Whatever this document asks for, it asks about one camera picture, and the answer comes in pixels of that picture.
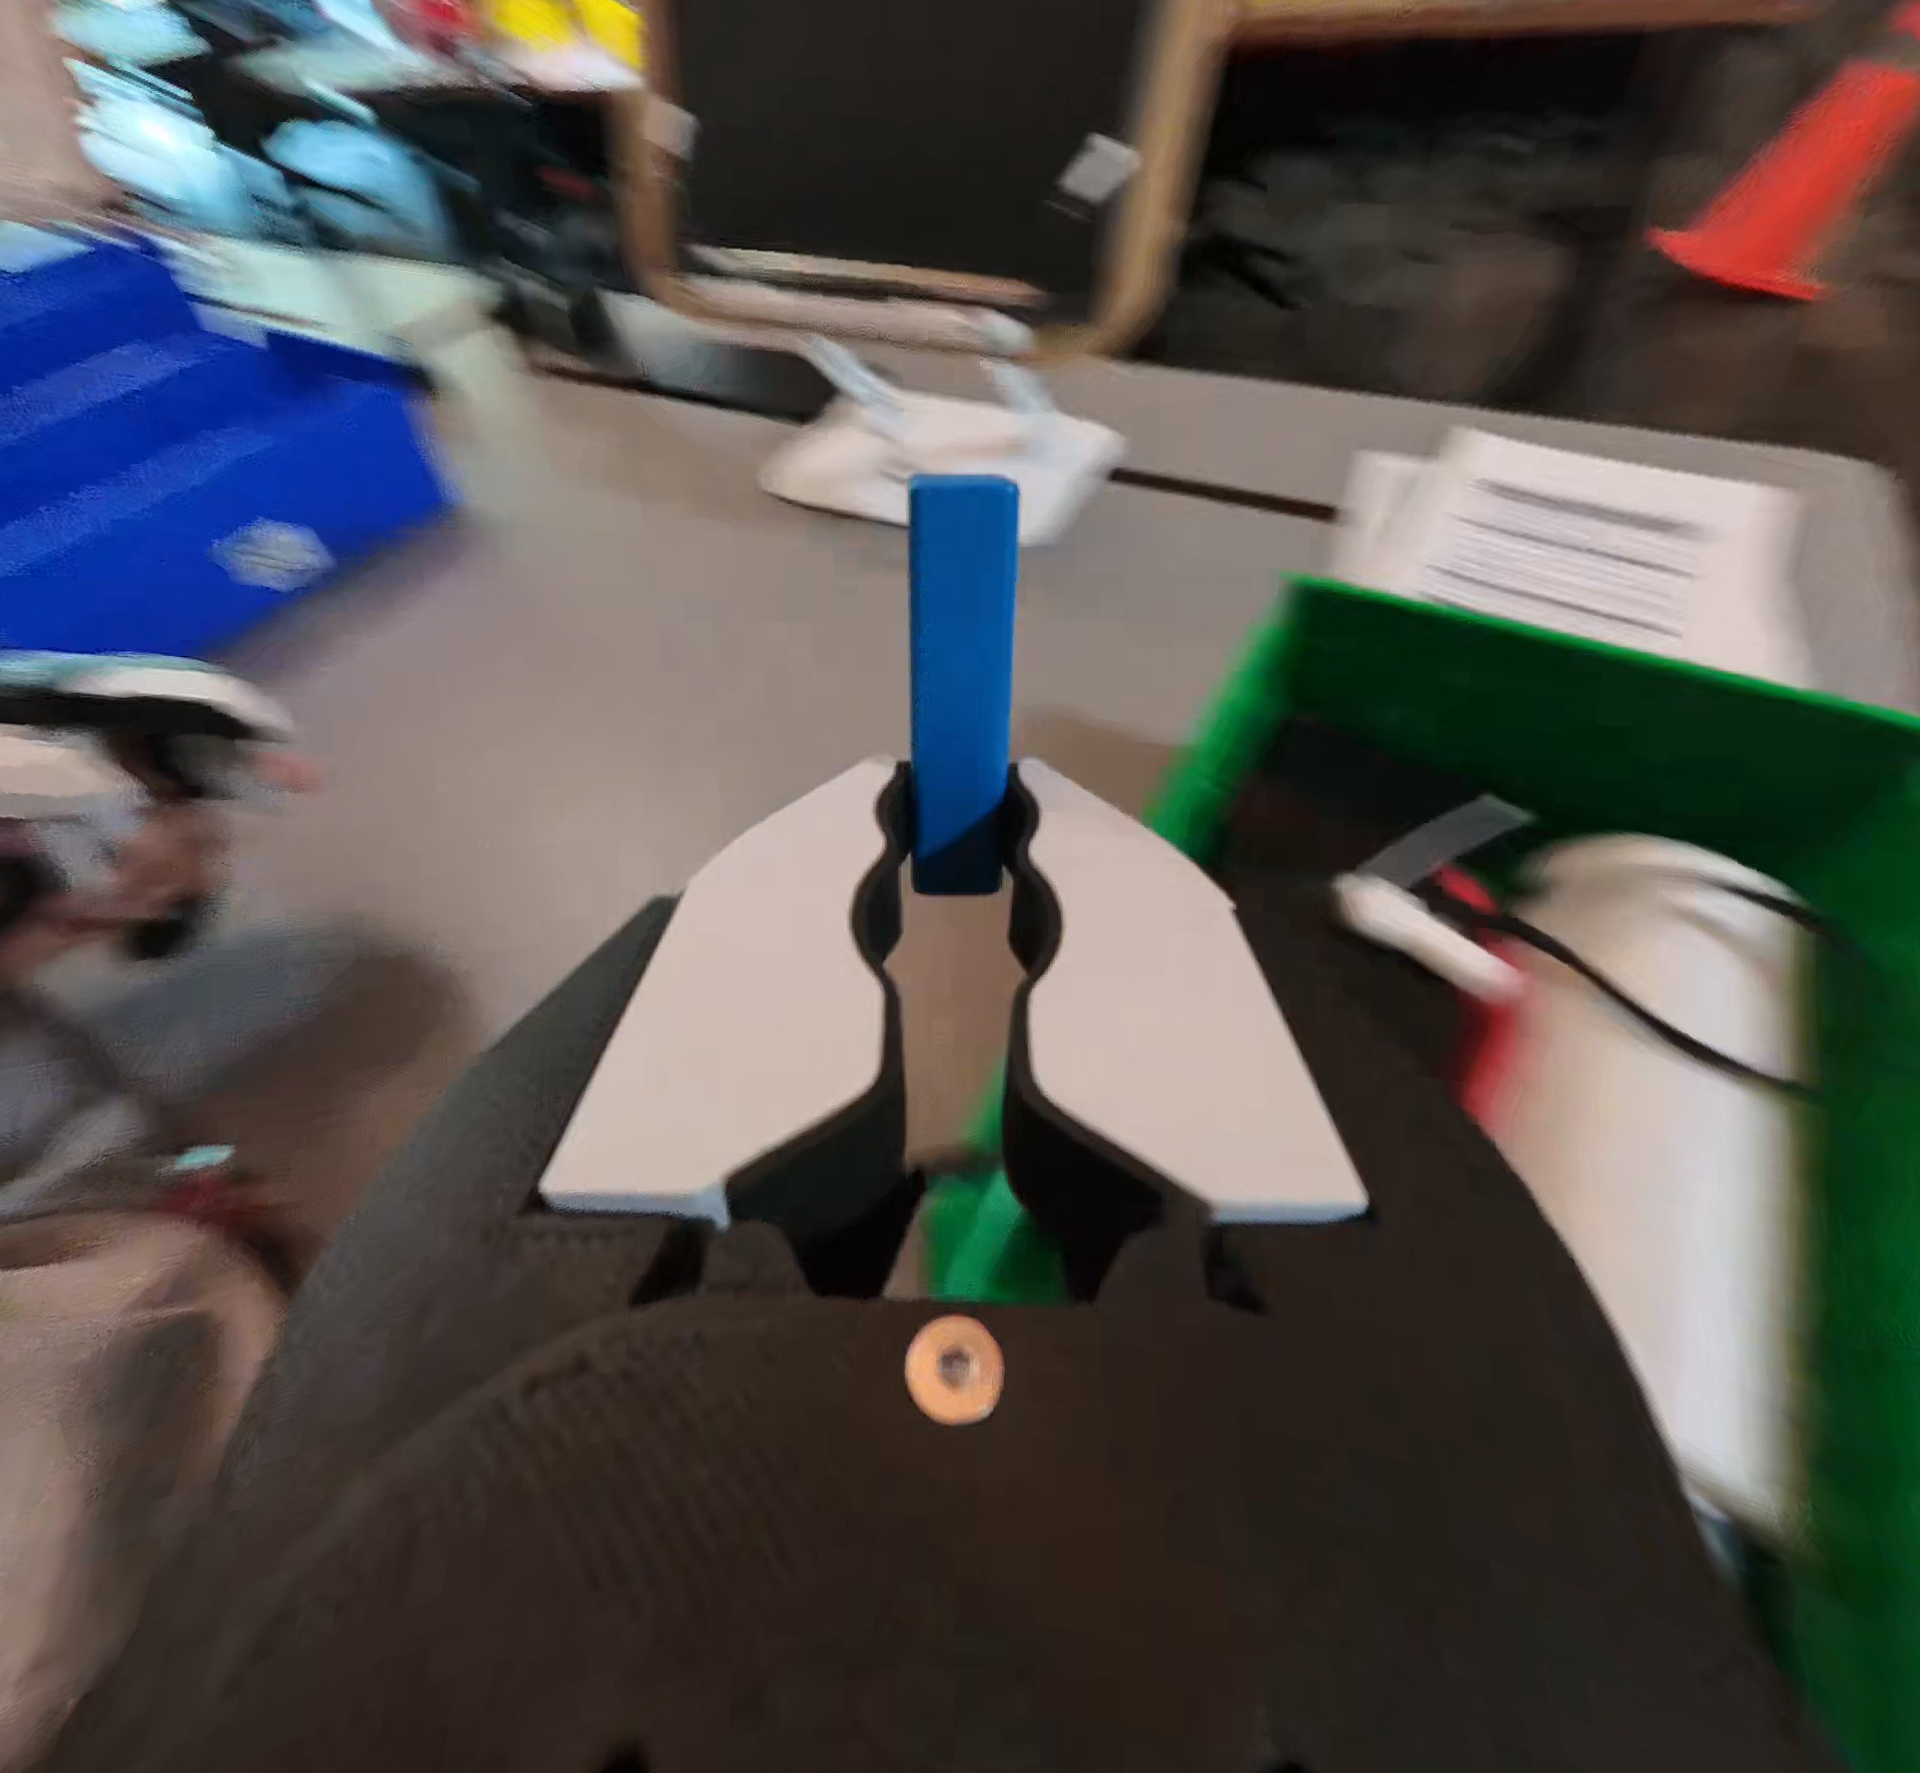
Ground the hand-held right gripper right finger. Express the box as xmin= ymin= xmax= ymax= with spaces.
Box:
xmin=998 ymin=755 xmax=1372 ymax=1302

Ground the white panel stand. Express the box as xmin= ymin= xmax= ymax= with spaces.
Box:
xmin=754 ymin=330 xmax=1129 ymax=550

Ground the green plastic bin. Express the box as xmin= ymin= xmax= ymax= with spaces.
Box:
xmin=918 ymin=573 xmax=1920 ymax=1773

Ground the blue wooden block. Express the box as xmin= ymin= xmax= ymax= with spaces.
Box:
xmin=908 ymin=473 xmax=1023 ymax=899

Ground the blue plastic bin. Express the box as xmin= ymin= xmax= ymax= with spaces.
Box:
xmin=0 ymin=229 xmax=455 ymax=668

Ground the printed paper sheet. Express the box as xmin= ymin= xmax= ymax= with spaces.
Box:
xmin=1332 ymin=427 xmax=1813 ymax=683

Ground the person's left hand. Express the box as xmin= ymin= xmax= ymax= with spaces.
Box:
xmin=143 ymin=751 xmax=320 ymax=959

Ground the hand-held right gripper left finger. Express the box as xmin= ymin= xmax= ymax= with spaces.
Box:
xmin=535 ymin=755 xmax=923 ymax=1297

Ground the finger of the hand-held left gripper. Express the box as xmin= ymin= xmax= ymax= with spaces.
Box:
xmin=0 ymin=651 xmax=302 ymax=756

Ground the red strap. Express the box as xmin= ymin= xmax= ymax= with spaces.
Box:
xmin=1436 ymin=865 xmax=1535 ymax=1129

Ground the wooden desk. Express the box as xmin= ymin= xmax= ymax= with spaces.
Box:
xmin=1227 ymin=0 xmax=1849 ymax=52

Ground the white plug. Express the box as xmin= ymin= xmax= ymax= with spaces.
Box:
xmin=1331 ymin=868 xmax=1529 ymax=1008

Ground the black cable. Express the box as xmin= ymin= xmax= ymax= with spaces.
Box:
xmin=1432 ymin=883 xmax=1830 ymax=1101

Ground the orange traffic cone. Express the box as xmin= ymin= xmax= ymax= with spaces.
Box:
xmin=1643 ymin=52 xmax=1920 ymax=303

